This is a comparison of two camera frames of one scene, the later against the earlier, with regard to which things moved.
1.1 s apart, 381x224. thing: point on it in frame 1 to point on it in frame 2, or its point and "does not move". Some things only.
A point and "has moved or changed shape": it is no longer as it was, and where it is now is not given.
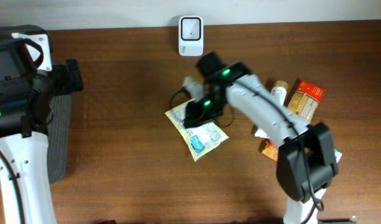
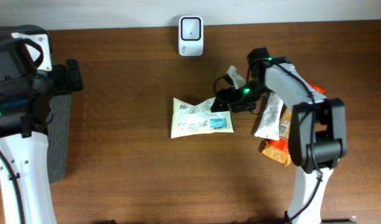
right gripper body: x=196 y=115 to x=227 y=98
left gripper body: x=73 y=74 does not move
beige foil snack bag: x=201 y=139 has moved or changed shape
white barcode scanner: x=190 y=36 does not move
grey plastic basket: x=60 y=136 does not move
